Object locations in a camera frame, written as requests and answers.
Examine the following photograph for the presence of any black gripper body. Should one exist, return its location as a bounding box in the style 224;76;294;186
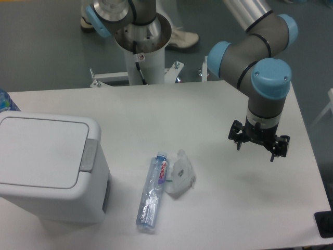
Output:
242;121;278;149

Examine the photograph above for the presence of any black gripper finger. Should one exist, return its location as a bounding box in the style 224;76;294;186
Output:
270;135;290;162
228;120;246;151

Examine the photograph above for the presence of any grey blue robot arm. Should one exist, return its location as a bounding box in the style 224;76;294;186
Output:
86;1;298;158

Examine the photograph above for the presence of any white plastic trash can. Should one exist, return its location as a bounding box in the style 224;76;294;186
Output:
1;111;111;223

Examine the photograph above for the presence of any white trash can lid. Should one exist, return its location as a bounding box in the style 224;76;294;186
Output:
1;117;88;189

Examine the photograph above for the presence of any black table corner device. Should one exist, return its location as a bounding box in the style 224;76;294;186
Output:
314;210;332;239

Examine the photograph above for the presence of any beige shoe right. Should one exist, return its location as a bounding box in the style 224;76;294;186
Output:
166;26;200;52

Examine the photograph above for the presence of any beige shoe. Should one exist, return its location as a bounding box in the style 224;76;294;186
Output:
80;17;95;33
166;26;200;52

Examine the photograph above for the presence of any clear plastic water bottle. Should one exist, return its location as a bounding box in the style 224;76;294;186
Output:
136;152;169;231

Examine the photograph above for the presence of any beige shoe left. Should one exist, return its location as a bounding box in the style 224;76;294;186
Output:
80;17;95;33

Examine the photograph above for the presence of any white frame at right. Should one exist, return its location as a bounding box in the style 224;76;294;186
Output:
310;89;333;127

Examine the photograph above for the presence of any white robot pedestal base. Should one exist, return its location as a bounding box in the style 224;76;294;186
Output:
89;12;186;89

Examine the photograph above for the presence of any black cable on pedestal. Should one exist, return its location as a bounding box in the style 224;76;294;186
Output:
132;40;148;85

